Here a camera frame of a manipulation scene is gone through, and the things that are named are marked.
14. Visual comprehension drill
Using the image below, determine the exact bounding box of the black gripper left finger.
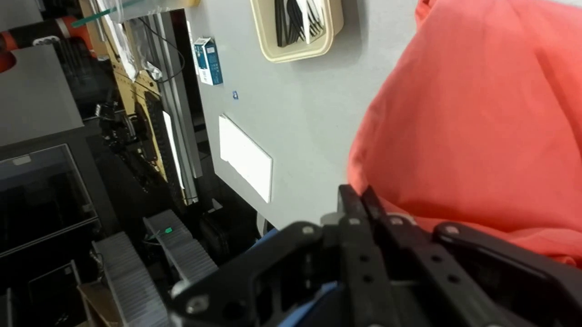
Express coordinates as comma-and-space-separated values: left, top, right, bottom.
167, 183, 401, 327

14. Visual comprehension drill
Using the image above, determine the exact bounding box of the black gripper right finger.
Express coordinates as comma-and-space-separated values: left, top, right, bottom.
359, 185, 582, 327

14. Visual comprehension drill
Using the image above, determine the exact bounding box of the coral printed sweatshirt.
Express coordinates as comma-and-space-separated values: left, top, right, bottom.
345, 0, 582, 269

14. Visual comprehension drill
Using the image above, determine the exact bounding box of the white paper label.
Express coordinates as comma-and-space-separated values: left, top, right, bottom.
216, 112, 274, 205

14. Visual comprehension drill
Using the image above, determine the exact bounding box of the black device green light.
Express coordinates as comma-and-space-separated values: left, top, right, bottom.
141, 209, 219, 287

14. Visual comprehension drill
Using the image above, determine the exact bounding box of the beige cutlery tray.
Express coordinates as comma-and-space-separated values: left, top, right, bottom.
248, 0, 345, 65

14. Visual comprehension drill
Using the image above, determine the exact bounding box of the grey ribbed device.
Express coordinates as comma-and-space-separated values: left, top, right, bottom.
88, 231, 172, 327

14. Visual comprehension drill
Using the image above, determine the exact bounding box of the white plastic cutlery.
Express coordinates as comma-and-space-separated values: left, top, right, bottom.
296, 0, 330, 45

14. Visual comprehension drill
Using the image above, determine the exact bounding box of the black plastic fork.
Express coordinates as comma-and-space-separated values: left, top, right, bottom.
272, 0, 305, 47

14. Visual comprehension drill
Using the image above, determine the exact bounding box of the small blue white carton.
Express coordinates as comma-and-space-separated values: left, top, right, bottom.
192, 36, 225, 87

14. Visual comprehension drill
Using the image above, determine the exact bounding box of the brown cardboard piece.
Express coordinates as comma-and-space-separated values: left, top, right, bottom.
110, 60, 170, 183

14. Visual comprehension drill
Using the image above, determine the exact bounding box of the black glass-front cabinet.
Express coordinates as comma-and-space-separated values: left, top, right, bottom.
0, 127, 119, 263

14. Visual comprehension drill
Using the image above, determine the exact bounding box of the grey metal box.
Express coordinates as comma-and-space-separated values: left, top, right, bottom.
0, 43, 87, 149

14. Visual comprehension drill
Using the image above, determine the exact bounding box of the aluminium frame profile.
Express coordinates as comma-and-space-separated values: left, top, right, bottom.
143, 9, 205, 207

